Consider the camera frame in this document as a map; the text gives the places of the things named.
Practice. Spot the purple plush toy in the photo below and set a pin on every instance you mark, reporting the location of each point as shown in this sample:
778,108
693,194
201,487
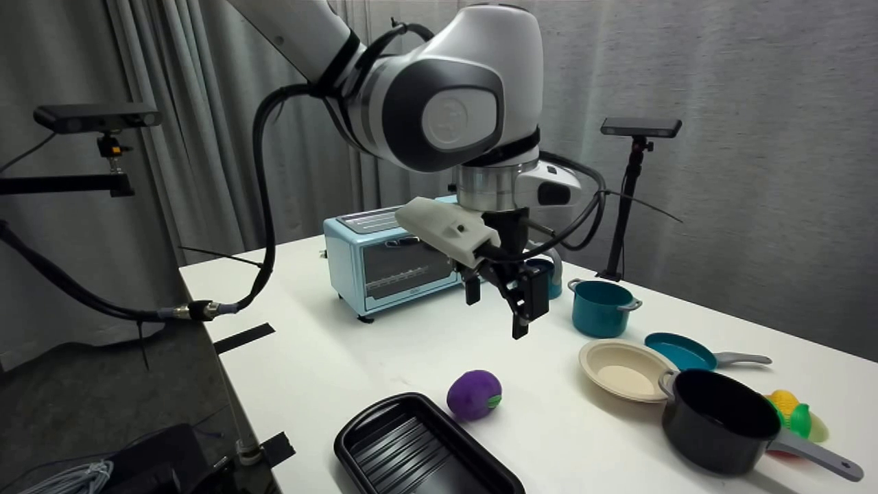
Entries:
472,396

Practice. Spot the teal toy pot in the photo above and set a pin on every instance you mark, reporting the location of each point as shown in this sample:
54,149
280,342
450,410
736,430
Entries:
601,310

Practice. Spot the grey curtain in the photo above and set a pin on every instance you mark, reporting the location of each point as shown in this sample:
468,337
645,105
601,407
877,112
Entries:
786,112

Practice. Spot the black camera on floor stand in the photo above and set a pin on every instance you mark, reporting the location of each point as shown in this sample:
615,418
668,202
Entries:
640,128

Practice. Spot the white bowl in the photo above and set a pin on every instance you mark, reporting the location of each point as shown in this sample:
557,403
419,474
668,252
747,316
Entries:
626,375

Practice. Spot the black camera on boom arm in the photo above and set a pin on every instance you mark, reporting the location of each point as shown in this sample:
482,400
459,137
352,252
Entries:
91,117

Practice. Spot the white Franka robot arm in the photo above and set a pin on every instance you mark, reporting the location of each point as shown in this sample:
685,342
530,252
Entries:
457,112

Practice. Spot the light blue toaster oven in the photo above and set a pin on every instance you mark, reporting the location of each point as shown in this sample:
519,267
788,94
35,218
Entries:
394,263

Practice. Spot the teal toy frying pan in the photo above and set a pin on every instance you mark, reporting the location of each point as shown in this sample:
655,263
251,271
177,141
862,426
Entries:
682,352

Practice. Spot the grey crumpled bag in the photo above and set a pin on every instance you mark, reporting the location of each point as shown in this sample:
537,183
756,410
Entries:
63,476

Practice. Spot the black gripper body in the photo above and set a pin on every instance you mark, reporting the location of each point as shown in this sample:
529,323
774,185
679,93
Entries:
505,237

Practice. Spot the yellow green toy vegetable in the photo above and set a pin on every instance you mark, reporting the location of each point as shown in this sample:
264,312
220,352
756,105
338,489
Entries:
797,412

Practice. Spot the black table edge bracket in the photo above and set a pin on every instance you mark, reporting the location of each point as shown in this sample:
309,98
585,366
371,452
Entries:
275,448
242,337

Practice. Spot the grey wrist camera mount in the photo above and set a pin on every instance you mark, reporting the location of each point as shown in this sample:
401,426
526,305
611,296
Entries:
441,229

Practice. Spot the black ridged grill tray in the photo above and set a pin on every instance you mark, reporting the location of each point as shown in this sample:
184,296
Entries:
413,454

